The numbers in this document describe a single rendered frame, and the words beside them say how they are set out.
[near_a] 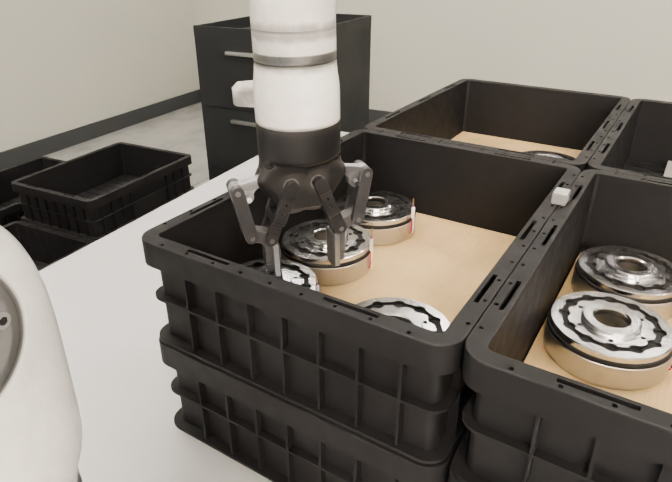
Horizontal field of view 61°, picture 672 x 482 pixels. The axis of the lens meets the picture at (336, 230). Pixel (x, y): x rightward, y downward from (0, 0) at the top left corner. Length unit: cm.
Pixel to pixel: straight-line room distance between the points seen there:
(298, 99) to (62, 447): 31
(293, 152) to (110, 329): 43
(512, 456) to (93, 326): 59
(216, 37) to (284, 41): 175
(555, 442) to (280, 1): 36
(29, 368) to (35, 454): 4
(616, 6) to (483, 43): 76
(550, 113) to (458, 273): 53
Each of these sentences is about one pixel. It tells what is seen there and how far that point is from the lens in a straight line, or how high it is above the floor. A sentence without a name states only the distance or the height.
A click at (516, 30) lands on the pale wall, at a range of 387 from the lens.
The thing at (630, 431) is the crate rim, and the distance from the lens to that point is 37.
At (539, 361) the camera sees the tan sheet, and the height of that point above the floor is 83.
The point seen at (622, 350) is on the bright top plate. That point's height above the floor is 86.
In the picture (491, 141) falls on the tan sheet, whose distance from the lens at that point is 112.
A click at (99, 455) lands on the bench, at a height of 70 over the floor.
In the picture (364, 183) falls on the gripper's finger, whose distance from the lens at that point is 55.
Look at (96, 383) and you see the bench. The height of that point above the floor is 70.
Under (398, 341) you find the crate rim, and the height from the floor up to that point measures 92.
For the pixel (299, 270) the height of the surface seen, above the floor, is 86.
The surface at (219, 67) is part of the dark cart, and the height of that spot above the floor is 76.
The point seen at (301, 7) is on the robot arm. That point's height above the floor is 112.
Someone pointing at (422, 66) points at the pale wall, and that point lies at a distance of 404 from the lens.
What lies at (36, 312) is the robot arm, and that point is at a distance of 24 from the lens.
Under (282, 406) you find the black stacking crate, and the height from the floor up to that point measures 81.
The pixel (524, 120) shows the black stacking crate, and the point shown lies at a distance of 114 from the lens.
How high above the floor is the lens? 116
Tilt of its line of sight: 26 degrees down
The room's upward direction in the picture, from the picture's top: straight up
